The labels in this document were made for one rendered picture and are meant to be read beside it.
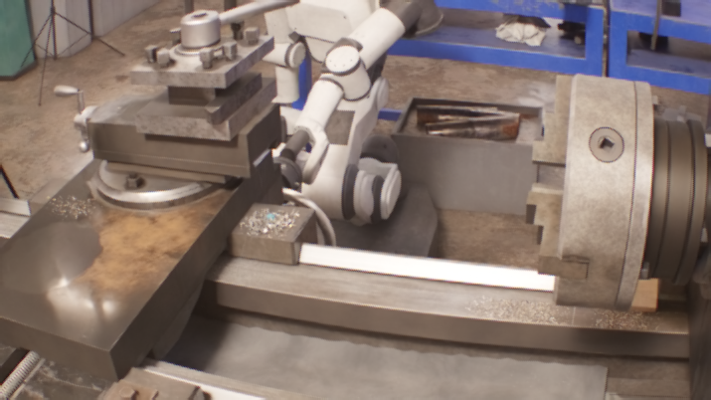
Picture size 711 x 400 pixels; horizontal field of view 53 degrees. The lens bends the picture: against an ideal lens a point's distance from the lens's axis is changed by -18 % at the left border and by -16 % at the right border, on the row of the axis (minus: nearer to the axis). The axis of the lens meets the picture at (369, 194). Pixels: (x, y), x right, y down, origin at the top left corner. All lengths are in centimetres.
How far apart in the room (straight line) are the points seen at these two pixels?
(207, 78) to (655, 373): 78
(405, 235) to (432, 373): 143
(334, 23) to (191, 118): 102
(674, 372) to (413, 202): 171
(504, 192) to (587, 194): 225
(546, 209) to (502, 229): 211
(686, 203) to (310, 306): 59
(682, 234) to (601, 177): 12
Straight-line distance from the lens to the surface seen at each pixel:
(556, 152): 87
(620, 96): 82
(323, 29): 216
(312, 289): 118
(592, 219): 76
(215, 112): 110
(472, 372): 118
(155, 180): 126
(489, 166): 296
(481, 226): 296
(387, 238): 257
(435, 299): 115
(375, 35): 198
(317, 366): 121
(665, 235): 81
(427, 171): 300
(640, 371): 121
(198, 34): 117
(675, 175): 81
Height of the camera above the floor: 150
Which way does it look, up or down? 28 degrees down
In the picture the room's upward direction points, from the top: 2 degrees counter-clockwise
